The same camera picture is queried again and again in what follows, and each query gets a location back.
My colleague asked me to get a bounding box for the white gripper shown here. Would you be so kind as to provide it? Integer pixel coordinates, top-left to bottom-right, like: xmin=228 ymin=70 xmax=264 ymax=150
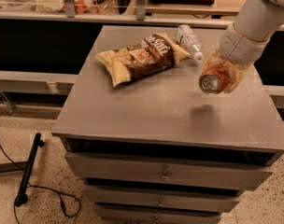
xmin=203 ymin=24 xmax=269 ymax=93

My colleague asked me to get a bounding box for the grey side bench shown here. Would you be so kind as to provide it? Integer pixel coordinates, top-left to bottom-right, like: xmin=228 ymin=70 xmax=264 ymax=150
xmin=0 ymin=71 xmax=78 ymax=95

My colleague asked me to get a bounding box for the black stand leg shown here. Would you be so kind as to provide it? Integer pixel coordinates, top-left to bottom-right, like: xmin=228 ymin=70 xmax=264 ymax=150
xmin=14 ymin=133 xmax=45 ymax=207

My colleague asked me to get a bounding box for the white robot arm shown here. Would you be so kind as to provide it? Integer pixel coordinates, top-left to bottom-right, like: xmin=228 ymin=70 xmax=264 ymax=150
xmin=199 ymin=0 xmax=284 ymax=94

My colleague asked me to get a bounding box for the grey metal railing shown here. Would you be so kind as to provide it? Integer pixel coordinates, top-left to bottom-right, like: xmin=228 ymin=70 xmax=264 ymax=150
xmin=0 ymin=0 xmax=284 ymax=33

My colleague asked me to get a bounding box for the grey drawer cabinet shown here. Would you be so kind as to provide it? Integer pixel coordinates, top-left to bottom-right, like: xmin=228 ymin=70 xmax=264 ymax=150
xmin=51 ymin=25 xmax=284 ymax=224

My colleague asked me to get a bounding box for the middle grey drawer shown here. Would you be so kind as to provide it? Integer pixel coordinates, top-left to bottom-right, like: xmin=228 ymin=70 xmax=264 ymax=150
xmin=84 ymin=185 xmax=239 ymax=213

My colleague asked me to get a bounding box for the top grey drawer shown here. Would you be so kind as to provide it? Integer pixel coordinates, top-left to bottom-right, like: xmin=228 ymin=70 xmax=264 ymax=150
xmin=65 ymin=152 xmax=272 ymax=190

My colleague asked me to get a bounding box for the bottom grey drawer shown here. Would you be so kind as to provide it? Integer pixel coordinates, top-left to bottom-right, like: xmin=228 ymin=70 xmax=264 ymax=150
xmin=95 ymin=204 xmax=220 ymax=224

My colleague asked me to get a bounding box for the brown yellow chip bag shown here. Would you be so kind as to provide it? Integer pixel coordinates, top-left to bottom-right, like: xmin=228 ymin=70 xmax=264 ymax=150
xmin=96 ymin=33 xmax=190 ymax=87

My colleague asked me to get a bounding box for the red coke can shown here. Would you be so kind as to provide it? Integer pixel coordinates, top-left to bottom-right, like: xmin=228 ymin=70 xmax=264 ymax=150
xmin=199 ymin=63 xmax=232 ymax=94

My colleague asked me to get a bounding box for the black floor cable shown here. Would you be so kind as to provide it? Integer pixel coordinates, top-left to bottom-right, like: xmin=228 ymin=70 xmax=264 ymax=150
xmin=0 ymin=130 xmax=82 ymax=224

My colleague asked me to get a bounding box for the clear plastic water bottle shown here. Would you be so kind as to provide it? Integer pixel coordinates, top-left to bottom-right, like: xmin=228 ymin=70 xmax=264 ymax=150
xmin=176 ymin=24 xmax=204 ymax=62

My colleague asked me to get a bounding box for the grey drawer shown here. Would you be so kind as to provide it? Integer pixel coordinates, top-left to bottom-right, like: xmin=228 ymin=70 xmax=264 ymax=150
xmin=95 ymin=204 xmax=220 ymax=224
xmin=84 ymin=185 xmax=239 ymax=213
xmin=65 ymin=152 xmax=272 ymax=190

